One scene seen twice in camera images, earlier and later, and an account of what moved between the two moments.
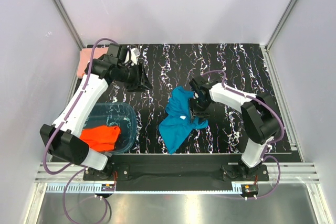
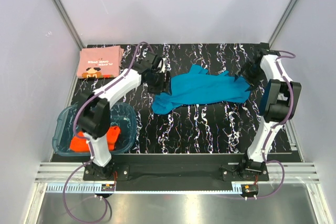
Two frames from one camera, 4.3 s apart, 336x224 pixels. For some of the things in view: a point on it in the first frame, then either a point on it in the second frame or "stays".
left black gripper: [138, 77] -> [161, 83]
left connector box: [106, 187] stays
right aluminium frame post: [293, 1] stays
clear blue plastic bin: [121, 115] stays
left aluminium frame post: [62, 9] stays
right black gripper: [199, 104] -> [248, 71]
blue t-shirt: [178, 122] -> [198, 87]
